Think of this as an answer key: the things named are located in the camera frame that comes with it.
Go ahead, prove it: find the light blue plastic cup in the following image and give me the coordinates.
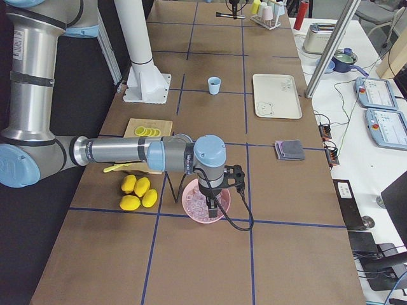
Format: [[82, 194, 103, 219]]
[[207, 76, 221, 95]]

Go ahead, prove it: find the yellow lemon top right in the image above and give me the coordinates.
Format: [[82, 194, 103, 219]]
[[134, 177, 151, 197]]

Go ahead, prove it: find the yellow lemon bottom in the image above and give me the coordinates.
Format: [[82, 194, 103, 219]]
[[120, 194, 141, 211]]

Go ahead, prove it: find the near teach pendant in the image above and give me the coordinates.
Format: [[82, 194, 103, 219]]
[[365, 108, 406, 151]]

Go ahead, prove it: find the blue bowl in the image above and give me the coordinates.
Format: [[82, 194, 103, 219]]
[[324, 60, 335, 74]]

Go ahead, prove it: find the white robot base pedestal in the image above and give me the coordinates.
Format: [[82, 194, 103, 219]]
[[114, 0, 171, 104]]

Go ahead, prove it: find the yellow lemon middle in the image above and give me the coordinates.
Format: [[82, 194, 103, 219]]
[[142, 189, 158, 208]]

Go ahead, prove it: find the yellow plastic knife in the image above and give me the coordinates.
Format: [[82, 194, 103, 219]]
[[103, 163, 132, 173]]

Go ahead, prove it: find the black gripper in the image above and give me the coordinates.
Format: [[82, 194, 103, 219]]
[[226, 0, 240, 13], [197, 165, 245, 218]]

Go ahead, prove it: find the far teach pendant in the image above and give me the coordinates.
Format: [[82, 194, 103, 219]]
[[355, 77, 398, 111]]

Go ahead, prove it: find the yellow lemon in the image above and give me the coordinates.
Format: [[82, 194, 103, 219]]
[[121, 174, 137, 194], [120, 194, 141, 211], [142, 189, 158, 208], [134, 177, 151, 197]]

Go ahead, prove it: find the cream bear serving tray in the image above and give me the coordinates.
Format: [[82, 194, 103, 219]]
[[252, 74, 302, 119]]

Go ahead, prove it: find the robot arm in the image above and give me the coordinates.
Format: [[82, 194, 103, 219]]
[[224, 0, 249, 15], [1, 1, 245, 217]]

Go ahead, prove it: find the wooden cutting board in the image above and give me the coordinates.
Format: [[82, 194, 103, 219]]
[[114, 118, 172, 174]]

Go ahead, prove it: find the cream toaster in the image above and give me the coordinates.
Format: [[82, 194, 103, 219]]
[[303, 23, 336, 55]]

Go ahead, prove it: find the yellow cup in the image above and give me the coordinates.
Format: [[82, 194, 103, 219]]
[[251, 0, 261, 15]]

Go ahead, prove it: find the white cup rack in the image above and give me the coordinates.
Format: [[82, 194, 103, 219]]
[[250, 0, 286, 30]]

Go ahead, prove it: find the aluminium frame post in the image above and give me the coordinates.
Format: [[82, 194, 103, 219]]
[[305, 0, 361, 98]]

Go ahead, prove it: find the teach pendant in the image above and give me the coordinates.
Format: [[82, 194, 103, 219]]
[[365, 108, 406, 151], [355, 77, 398, 111]]

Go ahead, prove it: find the steel muddler with black cap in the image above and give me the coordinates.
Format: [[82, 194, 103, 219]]
[[216, 11, 245, 20]]

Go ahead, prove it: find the lemon slices row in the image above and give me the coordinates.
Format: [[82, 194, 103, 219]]
[[134, 126, 161, 137]]

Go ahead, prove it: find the blue saucepan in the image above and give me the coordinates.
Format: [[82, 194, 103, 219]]
[[332, 48, 369, 77]]

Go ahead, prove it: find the grey folded cloth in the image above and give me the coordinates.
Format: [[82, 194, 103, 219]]
[[275, 140, 305, 161]]

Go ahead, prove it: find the yellow lemon top left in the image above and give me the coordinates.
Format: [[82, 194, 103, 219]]
[[121, 174, 137, 194]]

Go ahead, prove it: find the red cylinder bottle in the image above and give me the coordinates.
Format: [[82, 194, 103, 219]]
[[293, 0, 309, 31]]

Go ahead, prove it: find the pink cup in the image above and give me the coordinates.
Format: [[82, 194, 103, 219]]
[[261, 6, 273, 22]]

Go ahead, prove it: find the pink bowl of ice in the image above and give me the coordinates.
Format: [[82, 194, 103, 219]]
[[182, 179, 224, 224]]

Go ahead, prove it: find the white cup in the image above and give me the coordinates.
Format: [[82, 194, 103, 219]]
[[259, 2, 268, 10]]

